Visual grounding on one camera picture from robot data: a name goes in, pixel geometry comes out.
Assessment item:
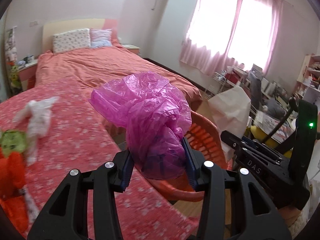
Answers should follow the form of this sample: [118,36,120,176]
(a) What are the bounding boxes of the orange plastic bag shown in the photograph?
[1,152,29,234]

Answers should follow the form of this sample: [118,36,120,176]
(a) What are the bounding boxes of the pink striped pillow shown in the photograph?
[90,28,112,48]

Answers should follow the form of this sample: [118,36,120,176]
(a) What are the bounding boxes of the right nightstand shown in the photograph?
[122,44,140,55]

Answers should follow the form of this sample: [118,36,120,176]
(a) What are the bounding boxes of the hanging plush toys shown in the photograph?
[5,27,22,94]

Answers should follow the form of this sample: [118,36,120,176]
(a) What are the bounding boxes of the orange plastic laundry basket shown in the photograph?
[133,111,232,202]

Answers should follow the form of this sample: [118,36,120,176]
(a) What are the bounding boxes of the beige wooden headboard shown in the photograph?
[42,18,119,53]

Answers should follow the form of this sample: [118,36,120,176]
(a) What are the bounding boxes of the pink window curtain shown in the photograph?
[180,0,284,75]

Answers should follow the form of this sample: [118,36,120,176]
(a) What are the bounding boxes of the white bubble wrap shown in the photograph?
[13,96,60,166]

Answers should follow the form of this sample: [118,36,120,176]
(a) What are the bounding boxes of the red floral table cover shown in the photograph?
[1,77,196,239]

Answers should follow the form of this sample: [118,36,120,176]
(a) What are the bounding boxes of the floral white pillow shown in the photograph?
[53,28,91,54]

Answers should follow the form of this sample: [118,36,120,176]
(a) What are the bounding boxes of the pink white bookshelf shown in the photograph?
[295,54,319,107]

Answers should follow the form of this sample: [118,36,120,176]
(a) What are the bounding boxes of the white wire rack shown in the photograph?
[204,70,235,100]

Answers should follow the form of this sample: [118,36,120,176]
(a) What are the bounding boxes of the white bag on floor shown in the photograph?
[207,84,252,163]

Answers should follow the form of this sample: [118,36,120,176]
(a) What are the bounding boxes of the magenta plastic bag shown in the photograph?
[89,72,192,180]

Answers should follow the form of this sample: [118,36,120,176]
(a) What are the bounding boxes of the salmon bed duvet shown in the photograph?
[35,46,202,110]

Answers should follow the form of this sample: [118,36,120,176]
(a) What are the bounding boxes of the pink left nightstand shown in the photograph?
[18,59,37,91]

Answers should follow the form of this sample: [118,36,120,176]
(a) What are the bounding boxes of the light green plastic bag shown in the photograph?
[1,129,27,158]

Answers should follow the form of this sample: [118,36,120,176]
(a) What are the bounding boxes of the cluttered desk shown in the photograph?
[227,64,289,142]

